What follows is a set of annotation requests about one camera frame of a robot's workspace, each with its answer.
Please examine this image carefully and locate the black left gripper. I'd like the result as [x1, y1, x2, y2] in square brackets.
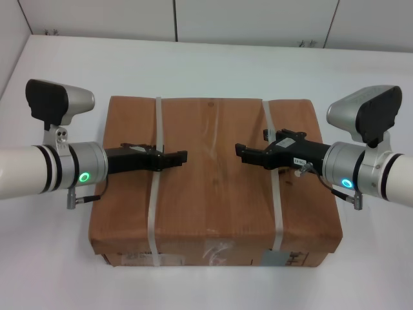
[105, 143, 188, 177]

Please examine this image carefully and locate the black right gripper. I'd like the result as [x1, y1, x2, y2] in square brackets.
[235, 129, 331, 174]

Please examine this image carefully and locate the white plastic strapping band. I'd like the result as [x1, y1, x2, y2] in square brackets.
[147, 96, 166, 267]
[261, 100, 285, 251]

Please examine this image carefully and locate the brown cardboard box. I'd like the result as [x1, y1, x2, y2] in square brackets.
[87, 95, 343, 269]

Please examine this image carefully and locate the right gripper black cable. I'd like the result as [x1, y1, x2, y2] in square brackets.
[297, 162, 365, 211]

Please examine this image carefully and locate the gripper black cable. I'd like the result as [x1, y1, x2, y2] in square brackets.
[65, 179, 109, 211]
[297, 162, 365, 211]

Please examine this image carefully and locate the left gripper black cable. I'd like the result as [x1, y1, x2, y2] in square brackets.
[65, 179, 109, 211]

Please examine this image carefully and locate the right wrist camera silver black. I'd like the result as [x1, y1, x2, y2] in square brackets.
[326, 84, 403, 149]

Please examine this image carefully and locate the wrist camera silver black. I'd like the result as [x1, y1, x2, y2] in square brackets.
[25, 78, 96, 153]
[326, 84, 403, 149]

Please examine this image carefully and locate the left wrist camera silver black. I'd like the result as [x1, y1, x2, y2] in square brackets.
[25, 78, 96, 153]

